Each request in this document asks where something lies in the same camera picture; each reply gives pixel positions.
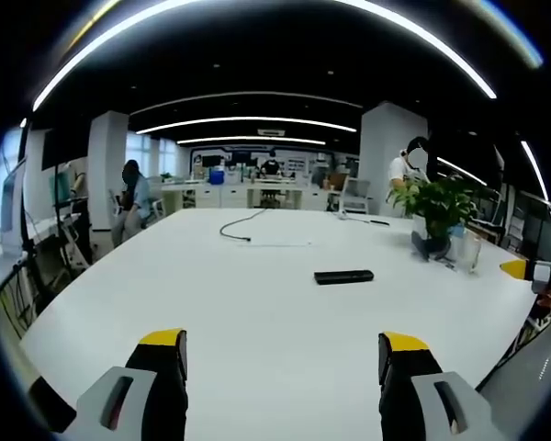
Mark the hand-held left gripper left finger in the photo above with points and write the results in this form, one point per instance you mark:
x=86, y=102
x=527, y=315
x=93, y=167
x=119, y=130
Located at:
x=119, y=413

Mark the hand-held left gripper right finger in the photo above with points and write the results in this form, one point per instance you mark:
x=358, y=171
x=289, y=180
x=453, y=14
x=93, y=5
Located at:
x=422, y=413

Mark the black remote control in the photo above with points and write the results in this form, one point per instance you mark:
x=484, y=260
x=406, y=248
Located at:
x=344, y=277

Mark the person's right hand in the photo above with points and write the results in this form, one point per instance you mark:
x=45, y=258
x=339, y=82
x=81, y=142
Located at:
x=545, y=300

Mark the green potted plant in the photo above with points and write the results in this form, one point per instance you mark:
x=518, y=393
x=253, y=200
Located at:
x=436, y=202

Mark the long ceiling light strip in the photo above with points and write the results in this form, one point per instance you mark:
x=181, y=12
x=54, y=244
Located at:
x=133, y=20
x=243, y=120
x=535, y=167
x=252, y=139

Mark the black pen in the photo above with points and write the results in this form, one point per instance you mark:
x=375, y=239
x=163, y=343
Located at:
x=379, y=222

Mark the white office chair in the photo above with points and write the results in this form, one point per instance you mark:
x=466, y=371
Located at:
x=356, y=195

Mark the black metal rack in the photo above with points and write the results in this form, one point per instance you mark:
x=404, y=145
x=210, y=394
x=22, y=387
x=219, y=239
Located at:
x=73, y=216

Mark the white desk row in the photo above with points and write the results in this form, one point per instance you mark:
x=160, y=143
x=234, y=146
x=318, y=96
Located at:
x=239, y=195

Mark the blue box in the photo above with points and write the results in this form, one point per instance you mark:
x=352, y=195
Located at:
x=217, y=176

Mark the ceiling air vent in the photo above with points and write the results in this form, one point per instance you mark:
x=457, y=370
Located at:
x=271, y=132

